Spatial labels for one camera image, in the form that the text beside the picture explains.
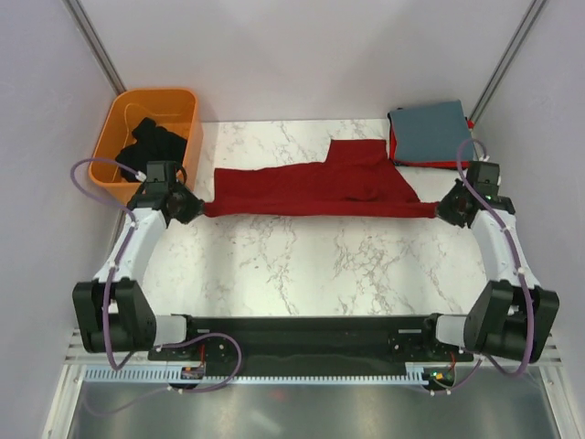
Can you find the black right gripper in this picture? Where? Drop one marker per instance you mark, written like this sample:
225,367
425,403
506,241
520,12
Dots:
442,208

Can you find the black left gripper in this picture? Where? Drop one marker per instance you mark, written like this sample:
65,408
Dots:
193,209

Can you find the orange plastic laundry basket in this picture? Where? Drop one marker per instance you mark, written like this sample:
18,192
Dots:
173,108

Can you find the dark red t shirt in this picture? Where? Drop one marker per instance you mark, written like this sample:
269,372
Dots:
355,180

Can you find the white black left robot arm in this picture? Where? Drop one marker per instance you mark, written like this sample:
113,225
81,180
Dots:
112,312

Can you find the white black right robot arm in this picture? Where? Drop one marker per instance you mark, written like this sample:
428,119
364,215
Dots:
512,317

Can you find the black t shirt in basket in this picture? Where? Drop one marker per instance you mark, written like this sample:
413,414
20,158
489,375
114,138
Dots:
152,143

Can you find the folded grey blue t shirt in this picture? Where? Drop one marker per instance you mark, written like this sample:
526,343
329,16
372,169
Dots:
440,112

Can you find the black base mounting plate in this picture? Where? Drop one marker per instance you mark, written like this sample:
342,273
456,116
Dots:
312,346

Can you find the white slotted cable duct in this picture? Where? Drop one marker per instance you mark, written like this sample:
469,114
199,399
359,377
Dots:
180,375

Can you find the left aluminium frame post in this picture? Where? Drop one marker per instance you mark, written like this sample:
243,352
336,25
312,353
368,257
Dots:
93,40

